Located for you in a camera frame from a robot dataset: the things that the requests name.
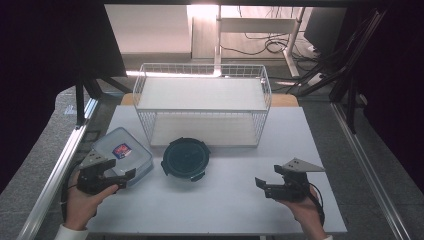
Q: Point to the black metal stand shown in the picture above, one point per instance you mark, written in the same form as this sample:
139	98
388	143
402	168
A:
346	66

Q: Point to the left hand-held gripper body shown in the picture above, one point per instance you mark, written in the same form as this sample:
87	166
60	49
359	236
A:
91	178

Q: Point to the person's right hand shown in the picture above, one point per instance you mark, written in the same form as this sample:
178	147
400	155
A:
308	213

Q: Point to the person's left hand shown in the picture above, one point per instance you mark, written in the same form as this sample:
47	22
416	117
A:
81	205

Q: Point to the aluminium rail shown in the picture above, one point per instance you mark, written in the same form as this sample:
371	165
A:
56	173
366	170

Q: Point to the clear rectangular food container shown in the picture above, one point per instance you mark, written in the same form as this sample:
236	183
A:
130	151

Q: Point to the round dark bowl lid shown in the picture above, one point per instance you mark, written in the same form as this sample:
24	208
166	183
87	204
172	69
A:
185	158

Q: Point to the black tripod stand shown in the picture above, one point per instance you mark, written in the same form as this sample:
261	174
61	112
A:
80	100

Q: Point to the white desk frame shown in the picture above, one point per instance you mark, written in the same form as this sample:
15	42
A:
256	25

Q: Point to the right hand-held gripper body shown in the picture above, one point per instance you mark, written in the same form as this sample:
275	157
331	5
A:
293	183

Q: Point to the white cabinet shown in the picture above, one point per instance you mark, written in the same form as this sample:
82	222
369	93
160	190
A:
150	28

